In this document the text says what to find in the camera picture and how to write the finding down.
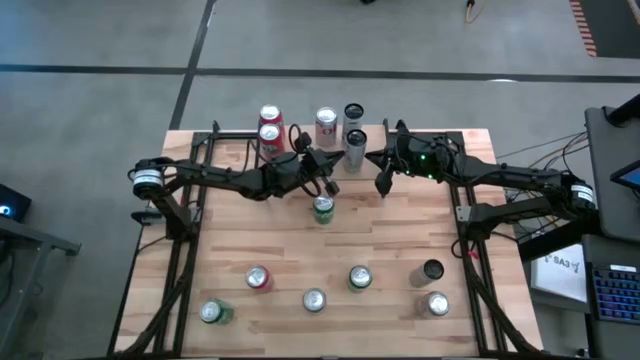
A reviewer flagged grey desk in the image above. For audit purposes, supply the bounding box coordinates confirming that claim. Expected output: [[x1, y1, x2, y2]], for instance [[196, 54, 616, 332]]
[[583, 106, 640, 245]]

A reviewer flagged grey metal side table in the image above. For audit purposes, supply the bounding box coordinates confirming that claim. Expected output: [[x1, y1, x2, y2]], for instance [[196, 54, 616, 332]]
[[0, 214, 84, 360]]

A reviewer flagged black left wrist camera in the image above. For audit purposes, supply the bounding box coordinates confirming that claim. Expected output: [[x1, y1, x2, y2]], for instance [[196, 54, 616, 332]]
[[317, 169, 342, 198]]

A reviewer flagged yellow cable plug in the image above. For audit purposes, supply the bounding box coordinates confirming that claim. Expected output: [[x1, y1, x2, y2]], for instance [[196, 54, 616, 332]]
[[464, 0, 489, 25]]

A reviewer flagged slim Celsius Arctic Vibe can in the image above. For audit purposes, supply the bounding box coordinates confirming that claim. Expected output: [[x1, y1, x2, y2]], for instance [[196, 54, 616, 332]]
[[341, 102, 366, 134], [408, 258, 446, 289], [342, 128, 369, 175]]

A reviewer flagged white SA3 paper sign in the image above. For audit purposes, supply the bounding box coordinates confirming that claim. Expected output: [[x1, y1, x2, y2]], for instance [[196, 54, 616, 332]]
[[528, 242, 590, 305]]

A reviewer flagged silver Diet Coke can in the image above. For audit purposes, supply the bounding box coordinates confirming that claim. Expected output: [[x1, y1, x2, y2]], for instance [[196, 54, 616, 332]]
[[417, 290, 451, 320], [301, 286, 328, 315], [314, 106, 339, 148]]

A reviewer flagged backlit black keyboard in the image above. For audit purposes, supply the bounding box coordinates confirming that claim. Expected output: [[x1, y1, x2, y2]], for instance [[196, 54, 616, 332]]
[[588, 261, 640, 325]]

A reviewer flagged black desk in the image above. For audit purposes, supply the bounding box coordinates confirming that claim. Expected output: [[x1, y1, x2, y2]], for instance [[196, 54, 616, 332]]
[[517, 208, 640, 360]]

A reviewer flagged black device blue light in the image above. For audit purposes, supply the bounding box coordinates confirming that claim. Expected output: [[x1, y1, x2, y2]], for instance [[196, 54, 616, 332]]
[[0, 182, 33, 224]]

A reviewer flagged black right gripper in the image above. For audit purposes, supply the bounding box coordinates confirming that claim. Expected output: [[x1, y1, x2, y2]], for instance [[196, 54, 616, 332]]
[[365, 132, 459, 180]]

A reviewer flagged black tablet blue screen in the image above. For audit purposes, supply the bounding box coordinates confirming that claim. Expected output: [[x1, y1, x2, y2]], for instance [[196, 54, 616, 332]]
[[609, 158, 640, 192]]

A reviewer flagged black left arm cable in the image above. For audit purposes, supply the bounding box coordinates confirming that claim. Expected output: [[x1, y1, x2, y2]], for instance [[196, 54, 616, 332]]
[[287, 122, 322, 200]]

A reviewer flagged green Sprite can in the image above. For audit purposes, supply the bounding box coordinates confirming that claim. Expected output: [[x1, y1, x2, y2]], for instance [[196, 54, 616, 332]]
[[312, 193, 336, 226], [198, 298, 235, 326], [347, 264, 374, 294]]

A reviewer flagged black mat orange edge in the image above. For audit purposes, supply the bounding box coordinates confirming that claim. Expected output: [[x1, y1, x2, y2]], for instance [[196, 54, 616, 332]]
[[569, 0, 640, 60]]

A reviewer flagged red Fanta strawberry can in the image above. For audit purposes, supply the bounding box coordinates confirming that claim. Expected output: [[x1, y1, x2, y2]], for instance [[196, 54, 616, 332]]
[[244, 264, 275, 294], [258, 103, 286, 132], [258, 122, 287, 163]]

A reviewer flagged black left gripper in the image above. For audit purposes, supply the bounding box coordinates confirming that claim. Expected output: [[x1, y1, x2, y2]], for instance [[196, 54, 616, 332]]
[[267, 148, 346, 196]]

